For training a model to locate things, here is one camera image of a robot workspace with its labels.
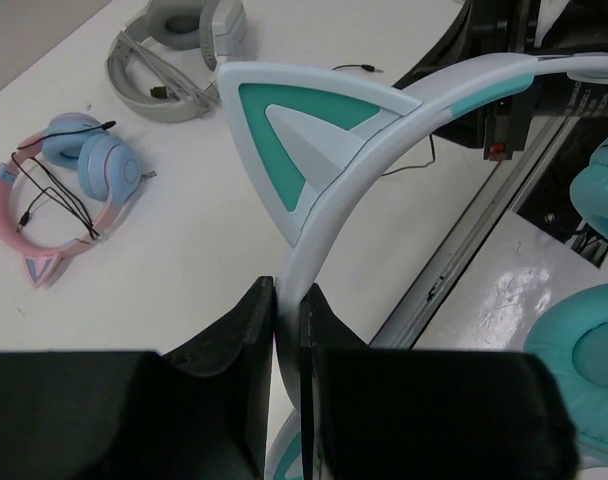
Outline grey white headphones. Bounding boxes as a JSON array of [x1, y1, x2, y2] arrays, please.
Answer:
[[105, 0, 247, 123]]

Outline aluminium rail at table front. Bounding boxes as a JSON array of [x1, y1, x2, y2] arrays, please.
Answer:
[[370, 118, 608, 348]]

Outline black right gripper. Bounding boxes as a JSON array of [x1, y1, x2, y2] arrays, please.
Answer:
[[396, 0, 539, 160]]

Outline black headphone audio cable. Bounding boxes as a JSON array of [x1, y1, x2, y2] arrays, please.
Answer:
[[331, 62, 438, 176]]

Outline pink blue cat-ear headphones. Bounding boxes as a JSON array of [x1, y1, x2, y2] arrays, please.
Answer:
[[0, 112, 156, 288]]

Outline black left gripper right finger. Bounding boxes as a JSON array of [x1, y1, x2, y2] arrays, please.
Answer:
[[298, 286, 580, 479]]

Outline teal cat-ear headphones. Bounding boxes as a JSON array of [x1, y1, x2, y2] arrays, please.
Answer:
[[218, 63, 608, 470]]

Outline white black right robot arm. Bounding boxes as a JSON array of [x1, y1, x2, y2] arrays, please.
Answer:
[[394, 1, 608, 161]]

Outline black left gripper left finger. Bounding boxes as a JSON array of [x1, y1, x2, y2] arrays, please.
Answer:
[[0, 276, 275, 479]]

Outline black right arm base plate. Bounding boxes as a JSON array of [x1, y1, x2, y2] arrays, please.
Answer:
[[516, 149, 608, 269]]

